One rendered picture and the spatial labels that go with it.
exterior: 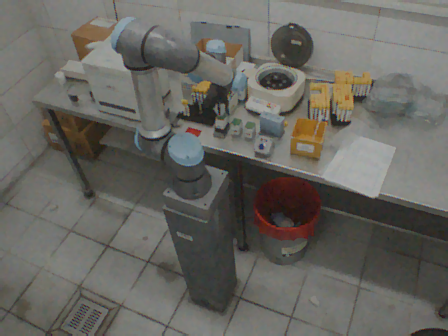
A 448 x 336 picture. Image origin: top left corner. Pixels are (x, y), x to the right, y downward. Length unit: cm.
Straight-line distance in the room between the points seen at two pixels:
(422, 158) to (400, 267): 88
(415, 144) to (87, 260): 195
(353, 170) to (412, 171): 25
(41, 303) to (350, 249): 184
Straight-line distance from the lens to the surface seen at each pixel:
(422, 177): 179
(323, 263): 247
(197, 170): 143
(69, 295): 258
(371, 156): 178
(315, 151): 172
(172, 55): 115
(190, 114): 194
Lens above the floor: 214
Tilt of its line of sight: 47 degrees down
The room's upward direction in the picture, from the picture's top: 6 degrees counter-clockwise
